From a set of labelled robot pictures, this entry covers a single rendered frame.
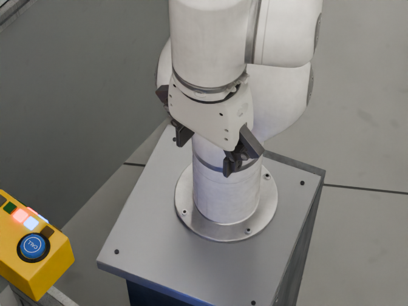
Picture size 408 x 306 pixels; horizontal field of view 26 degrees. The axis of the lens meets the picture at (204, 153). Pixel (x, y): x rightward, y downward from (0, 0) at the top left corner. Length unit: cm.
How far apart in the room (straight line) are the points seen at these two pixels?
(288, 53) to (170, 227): 75
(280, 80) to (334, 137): 163
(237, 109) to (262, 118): 30
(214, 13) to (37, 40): 120
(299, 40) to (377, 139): 202
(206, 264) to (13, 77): 71
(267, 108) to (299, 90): 5
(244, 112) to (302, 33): 16
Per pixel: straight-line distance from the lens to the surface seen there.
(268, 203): 162
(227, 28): 89
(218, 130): 103
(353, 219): 274
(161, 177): 166
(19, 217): 152
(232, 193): 150
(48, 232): 149
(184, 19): 88
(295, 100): 128
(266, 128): 132
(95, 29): 221
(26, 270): 147
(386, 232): 274
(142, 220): 161
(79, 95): 231
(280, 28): 90
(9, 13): 190
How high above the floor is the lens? 238
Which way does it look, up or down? 58 degrees down
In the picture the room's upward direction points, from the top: straight up
